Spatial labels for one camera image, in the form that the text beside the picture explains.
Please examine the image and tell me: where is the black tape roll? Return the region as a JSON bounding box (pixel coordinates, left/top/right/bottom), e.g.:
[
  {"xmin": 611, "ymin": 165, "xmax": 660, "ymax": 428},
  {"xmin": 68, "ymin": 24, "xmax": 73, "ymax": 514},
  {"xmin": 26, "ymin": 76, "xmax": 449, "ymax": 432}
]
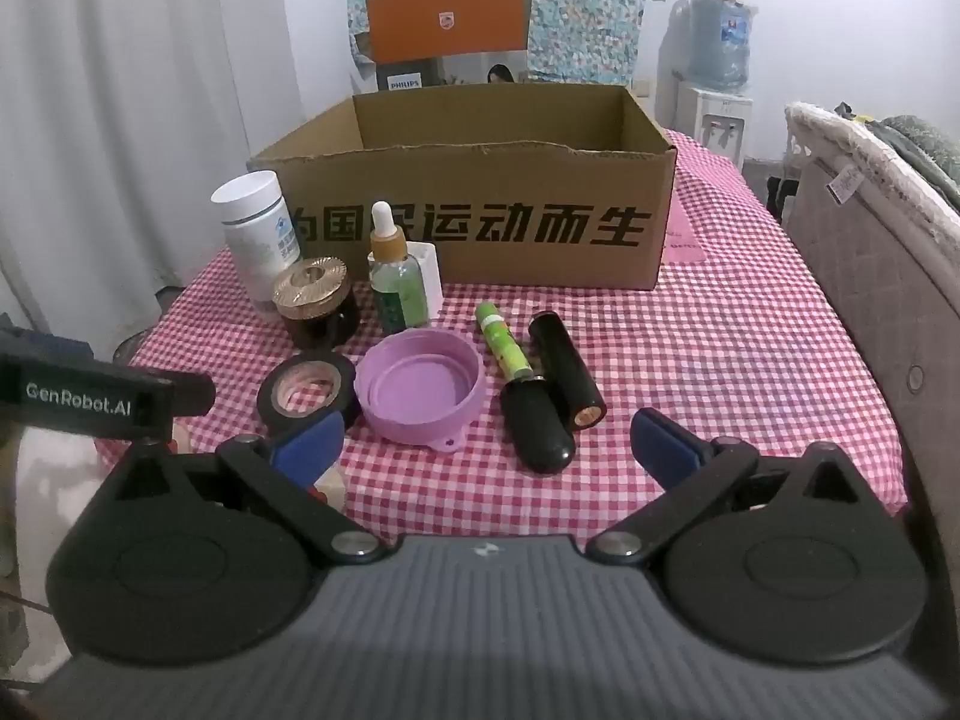
[{"xmin": 257, "ymin": 351, "xmax": 359, "ymax": 436}]

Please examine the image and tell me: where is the black cylinder tube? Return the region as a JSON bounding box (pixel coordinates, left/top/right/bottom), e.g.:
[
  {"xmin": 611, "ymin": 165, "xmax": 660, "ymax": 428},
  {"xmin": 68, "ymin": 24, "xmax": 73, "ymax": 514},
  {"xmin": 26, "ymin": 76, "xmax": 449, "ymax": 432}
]
[{"xmin": 529, "ymin": 310, "xmax": 607, "ymax": 431}]

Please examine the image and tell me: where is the black oval case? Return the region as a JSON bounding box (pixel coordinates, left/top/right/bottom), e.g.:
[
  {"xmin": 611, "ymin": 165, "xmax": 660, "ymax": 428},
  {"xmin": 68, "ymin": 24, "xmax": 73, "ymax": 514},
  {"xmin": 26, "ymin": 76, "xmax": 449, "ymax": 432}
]
[{"xmin": 500, "ymin": 376, "xmax": 576, "ymax": 475}]

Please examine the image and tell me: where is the purple round lid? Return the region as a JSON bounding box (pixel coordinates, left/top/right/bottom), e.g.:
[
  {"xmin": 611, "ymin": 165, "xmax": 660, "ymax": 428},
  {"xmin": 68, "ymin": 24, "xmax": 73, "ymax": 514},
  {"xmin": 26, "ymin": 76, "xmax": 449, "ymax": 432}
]
[{"xmin": 355, "ymin": 328, "xmax": 487, "ymax": 454}]

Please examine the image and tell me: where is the gold lid dark jar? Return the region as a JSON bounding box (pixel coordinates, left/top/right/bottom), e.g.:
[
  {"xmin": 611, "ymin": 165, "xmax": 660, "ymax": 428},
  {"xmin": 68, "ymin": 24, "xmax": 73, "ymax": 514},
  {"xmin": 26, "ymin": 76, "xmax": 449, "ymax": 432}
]
[{"xmin": 272, "ymin": 257, "xmax": 359, "ymax": 349}]

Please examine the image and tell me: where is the green dropper bottle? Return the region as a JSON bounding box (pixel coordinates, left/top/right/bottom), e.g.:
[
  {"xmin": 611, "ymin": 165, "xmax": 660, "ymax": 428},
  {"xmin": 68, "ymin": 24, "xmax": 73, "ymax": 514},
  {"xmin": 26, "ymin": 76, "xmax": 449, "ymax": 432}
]
[{"xmin": 368, "ymin": 200, "xmax": 430, "ymax": 335}]

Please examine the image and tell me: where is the green lip balm tube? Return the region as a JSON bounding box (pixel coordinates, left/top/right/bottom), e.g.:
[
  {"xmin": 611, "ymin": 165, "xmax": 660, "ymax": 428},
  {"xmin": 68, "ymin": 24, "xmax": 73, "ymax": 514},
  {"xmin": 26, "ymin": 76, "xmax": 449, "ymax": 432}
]
[{"xmin": 475, "ymin": 301, "xmax": 534, "ymax": 380}]

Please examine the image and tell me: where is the white supplement bottle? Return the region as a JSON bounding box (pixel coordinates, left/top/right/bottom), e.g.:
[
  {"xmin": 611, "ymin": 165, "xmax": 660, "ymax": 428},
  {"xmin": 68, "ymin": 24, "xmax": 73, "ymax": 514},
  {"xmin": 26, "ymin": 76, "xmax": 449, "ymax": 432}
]
[{"xmin": 210, "ymin": 171, "xmax": 301, "ymax": 319}]

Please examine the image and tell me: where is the pink checkered tablecloth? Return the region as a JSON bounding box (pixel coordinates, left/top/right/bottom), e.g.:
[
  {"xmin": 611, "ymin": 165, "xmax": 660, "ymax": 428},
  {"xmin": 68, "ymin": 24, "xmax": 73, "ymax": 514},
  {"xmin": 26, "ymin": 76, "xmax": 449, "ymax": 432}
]
[{"xmin": 94, "ymin": 127, "xmax": 902, "ymax": 542}]

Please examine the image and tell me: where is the small white box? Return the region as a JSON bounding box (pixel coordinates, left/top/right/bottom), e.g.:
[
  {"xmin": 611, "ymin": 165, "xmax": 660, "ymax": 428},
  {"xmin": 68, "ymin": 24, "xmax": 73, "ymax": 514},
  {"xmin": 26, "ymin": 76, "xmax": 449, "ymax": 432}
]
[{"xmin": 407, "ymin": 241, "xmax": 444, "ymax": 320}]

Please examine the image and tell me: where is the white curtain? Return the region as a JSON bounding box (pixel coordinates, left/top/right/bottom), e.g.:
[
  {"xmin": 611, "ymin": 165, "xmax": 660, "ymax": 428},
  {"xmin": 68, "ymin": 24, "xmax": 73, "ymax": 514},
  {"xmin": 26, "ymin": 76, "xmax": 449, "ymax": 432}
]
[{"xmin": 2, "ymin": 0, "xmax": 302, "ymax": 341}]

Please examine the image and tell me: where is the bed with grey mattress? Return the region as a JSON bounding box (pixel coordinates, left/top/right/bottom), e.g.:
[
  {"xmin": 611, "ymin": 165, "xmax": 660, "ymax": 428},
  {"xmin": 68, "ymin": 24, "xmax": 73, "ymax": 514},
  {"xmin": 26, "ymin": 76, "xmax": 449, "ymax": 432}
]
[{"xmin": 779, "ymin": 99, "xmax": 960, "ymax": 527}]

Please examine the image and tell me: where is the brown cardboard box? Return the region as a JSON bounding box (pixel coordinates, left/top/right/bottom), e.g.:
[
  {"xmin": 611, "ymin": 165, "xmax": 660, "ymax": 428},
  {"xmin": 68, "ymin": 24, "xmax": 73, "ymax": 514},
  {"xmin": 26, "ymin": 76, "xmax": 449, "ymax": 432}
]
[{"xmin": 247, "ymin": 83, "xmax": 677, "ymax": 289}]

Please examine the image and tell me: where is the white water dispenser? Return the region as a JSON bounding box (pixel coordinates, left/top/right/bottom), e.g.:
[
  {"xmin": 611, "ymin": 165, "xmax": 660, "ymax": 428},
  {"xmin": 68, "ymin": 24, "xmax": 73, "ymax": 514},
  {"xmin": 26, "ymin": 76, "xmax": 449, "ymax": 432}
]
[{"xmin": 674, "ymin": 82, "xmax": 754, "ymax": 169}]

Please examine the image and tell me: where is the blue water jug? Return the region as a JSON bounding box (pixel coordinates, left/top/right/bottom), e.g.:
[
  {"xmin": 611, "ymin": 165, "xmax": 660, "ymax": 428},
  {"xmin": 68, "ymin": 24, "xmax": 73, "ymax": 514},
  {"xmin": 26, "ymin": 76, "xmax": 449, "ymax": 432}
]
[{"xmin": 686, "ymin": 0, "xmax": 754, "ymax": 91}]

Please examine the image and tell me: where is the orange Philips box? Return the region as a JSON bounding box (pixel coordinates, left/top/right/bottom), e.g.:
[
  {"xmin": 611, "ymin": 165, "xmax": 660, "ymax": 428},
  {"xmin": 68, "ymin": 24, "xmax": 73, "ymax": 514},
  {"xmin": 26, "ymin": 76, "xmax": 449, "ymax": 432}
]
[{"xmin": 356, "ymin": 0, "xmax": 532, "ymax": 91}]

